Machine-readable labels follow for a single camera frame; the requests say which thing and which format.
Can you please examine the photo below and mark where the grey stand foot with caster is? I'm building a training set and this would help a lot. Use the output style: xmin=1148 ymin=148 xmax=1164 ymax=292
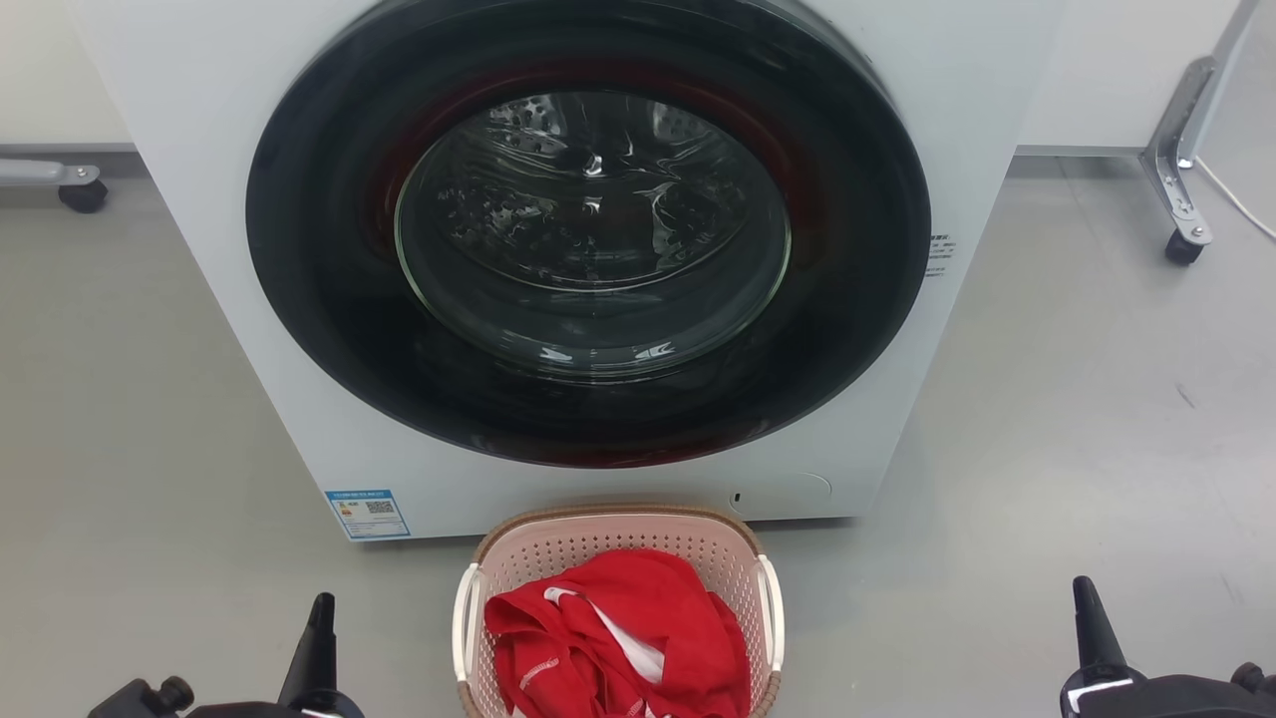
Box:
xmin=0 ymin=159 xmax=110 ymax=214

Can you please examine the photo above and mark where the pink perforated plastic laundry basket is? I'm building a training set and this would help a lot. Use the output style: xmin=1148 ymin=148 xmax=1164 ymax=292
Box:
xmin=452 ymin=504 xmax=786 ymax=718

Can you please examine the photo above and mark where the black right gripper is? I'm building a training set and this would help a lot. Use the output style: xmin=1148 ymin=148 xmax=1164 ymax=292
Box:
xmin=1059 ymin=576 xmax=1276 ymax=718

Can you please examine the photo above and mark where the round dark glass washer door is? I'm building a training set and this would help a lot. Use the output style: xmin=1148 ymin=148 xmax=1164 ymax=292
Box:
xmin=245 ymin=0 xmax=933 ymax=470

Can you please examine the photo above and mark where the silver metal leg with caster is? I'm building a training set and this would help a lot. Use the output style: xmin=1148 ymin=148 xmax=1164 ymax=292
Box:
xmin=1139 ymin=0 xmax=1263 ymax=266

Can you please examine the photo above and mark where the white partition panel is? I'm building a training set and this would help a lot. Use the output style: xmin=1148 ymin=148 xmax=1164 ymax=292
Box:
xmin=1017 ymin=0 xmax=1249 ymax=158

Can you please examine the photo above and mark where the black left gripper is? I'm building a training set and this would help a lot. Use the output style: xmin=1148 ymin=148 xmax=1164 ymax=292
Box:
xmin=88 ymin=594 xmax=366 ymax=718

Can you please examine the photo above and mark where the white front-load washing machine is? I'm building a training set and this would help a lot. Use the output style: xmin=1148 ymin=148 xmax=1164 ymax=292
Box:
xmin=65 ymin=0 xmax=1064 ymax=544

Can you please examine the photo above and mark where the thin white floor cable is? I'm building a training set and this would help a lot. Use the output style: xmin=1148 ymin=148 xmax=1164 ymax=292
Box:
xmin=1194 ymin=155 xmax=1276 ymax=243

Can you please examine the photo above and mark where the blue energy label sticker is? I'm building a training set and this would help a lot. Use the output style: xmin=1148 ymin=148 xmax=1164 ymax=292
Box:
xmin=325 ymin=489 xmax=412 ymax=541

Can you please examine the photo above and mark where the white washer filter cover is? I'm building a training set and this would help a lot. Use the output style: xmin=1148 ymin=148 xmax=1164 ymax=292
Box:
xmin=727 ymin=472 xmax=833 ymax=519

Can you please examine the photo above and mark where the red garment with white trim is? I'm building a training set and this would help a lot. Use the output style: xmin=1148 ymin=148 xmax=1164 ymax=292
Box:
xmin=483 ymin=548 xmax=753 ymax=718

